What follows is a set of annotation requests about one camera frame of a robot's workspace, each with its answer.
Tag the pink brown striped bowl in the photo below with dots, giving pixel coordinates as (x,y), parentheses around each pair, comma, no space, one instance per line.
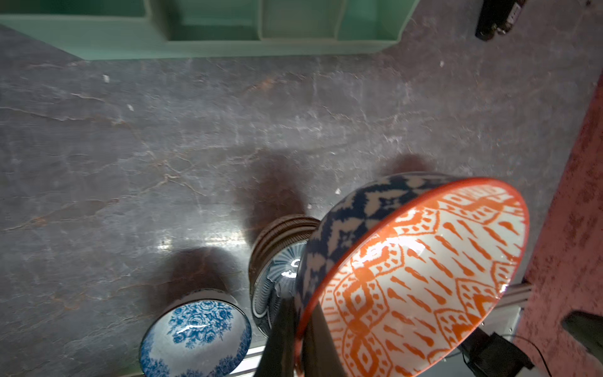
(279,234)

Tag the orange patterned bowl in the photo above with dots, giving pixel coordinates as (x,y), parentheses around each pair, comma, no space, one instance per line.
(406,267)

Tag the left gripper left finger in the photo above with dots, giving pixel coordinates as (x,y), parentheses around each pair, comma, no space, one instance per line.
(278,358)

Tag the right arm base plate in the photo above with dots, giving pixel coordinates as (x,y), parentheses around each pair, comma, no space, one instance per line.
(493,356)

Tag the green plastic file organizer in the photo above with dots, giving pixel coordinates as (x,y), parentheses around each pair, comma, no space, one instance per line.
(124,30)

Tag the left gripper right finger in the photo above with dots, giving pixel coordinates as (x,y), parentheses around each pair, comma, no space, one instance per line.
(319,356)

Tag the blue floral rimmed bowl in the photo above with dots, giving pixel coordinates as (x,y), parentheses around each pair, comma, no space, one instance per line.
(204,333)

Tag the dark flower shaped bowl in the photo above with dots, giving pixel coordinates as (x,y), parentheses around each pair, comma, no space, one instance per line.
(275,282)

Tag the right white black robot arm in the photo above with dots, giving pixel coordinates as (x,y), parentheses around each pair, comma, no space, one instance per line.
(586,329)

